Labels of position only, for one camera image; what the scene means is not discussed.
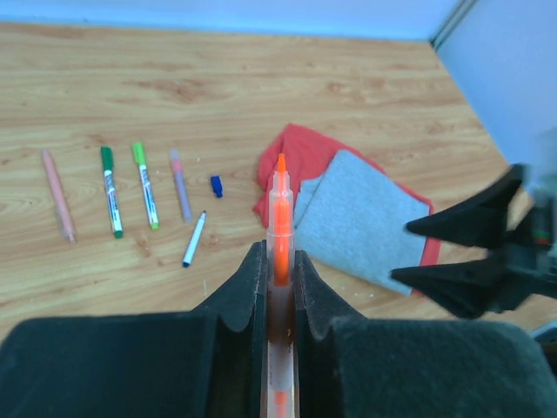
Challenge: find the pink pen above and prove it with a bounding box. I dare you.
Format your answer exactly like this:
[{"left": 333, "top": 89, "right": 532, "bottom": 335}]
[{"left": 42, "top": 149, "right": 77, "bottom": 244}]

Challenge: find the purple pen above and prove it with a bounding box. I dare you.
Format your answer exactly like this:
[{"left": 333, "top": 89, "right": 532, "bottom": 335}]
[{"left": 173, "top": 173, "right": 192, "bottom": 222}]

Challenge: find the dark green pen cap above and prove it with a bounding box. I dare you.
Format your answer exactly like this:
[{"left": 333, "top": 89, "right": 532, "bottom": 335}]
[{"left": 100, "top": 146, "right": 114, "bottom": 171}]

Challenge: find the blue pen cap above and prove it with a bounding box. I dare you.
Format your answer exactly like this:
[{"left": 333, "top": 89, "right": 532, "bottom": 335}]
[{"left": 210, "top": 175, "right": 224, "bottom": 199}]

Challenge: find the white marker blue end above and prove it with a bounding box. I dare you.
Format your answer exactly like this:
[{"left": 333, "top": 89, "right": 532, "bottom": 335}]
[{"left": 182, "top": 211, "right": 206, "bottom": 268}]

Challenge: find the pink translucent pen cap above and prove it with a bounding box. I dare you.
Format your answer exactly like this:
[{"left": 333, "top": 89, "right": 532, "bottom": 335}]
[{"left": 169, "top": 149, "right": 183, "bottom": 175}]

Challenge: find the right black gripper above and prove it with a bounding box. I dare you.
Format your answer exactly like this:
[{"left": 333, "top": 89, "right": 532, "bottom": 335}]
[{"left": 391, "top": 130, "right": 556, "bottom": 319}]

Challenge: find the white marker green end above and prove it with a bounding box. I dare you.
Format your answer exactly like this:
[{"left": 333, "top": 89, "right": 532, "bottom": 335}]
[{"left": 138, "top": 165, "right": 159, "bottom": 230}]

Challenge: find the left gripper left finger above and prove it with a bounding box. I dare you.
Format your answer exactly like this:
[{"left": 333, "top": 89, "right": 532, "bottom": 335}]
[{"left": 1, "top": 242, "right": 267, "bottom": 417}]

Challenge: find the red and grey cloth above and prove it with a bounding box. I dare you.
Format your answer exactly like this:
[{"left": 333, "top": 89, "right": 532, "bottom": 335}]
[{"left": 253, "top": 124, "right": 440, "bottom": 296}]

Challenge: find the orange highlighter pen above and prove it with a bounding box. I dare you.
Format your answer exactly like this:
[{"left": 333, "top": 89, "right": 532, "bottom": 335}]
[{"left": 266, "top": 153, "right": 295, "bottom": 417}]

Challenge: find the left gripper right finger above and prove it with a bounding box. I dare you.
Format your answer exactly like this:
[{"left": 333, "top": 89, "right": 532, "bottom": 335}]
[{"left": 294, "top": 252, "right": 556, "bottom": 417}]

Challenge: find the orange white pen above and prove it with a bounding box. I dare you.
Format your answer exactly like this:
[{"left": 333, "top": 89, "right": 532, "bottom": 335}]
[{"left": 104, "top": 170, "right": 124, "bottom": 239}]

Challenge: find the light green pen cap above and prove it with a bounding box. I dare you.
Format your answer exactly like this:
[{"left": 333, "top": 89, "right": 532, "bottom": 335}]
[{"left": 131, "top": 142, "right": 147, "bottom": 166}]

